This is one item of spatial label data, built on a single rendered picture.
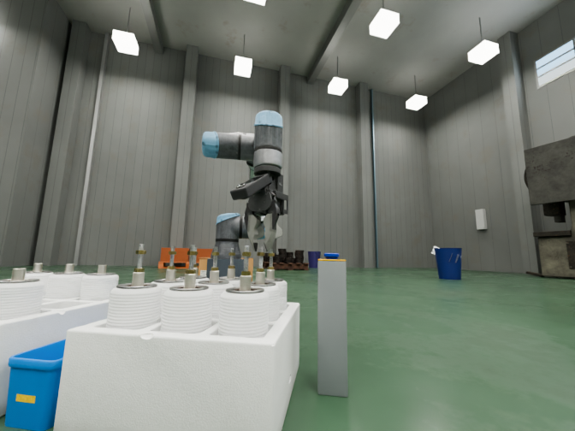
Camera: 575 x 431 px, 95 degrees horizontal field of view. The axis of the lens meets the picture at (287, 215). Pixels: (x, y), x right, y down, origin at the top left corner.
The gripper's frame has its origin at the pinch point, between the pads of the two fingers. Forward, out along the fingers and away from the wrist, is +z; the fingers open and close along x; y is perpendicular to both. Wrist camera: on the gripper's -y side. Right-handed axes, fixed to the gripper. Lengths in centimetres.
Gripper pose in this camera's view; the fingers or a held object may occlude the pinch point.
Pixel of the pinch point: (259, 245)
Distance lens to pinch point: 65.4
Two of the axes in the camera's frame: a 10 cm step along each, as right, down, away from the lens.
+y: 5.1, 1.4, 8.5
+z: -0.2, 9.9, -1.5
